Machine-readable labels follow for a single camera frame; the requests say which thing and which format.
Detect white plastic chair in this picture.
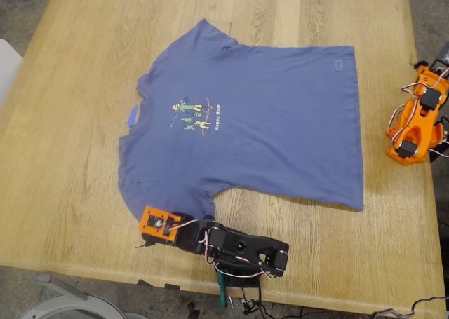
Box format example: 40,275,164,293
0,38,22,106

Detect small blue tape piece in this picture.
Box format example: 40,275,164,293
126,104,138,128

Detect green table clamp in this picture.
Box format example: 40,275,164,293
215,266,229,308

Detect grey loose cable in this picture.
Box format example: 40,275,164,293
370,295,447,319

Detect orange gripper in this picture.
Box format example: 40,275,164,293
412,61,449,109

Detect blue printed T-shirt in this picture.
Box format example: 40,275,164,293
117,18,364,225

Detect grey metal chair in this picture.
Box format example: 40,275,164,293
19,273,148,319

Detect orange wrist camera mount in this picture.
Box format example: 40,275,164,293
138,205,180,245

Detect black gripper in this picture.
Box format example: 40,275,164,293
135,212,210,255

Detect black table clamp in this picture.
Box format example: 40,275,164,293
429,116,449,163

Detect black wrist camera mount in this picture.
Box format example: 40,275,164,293
430,41,449,75

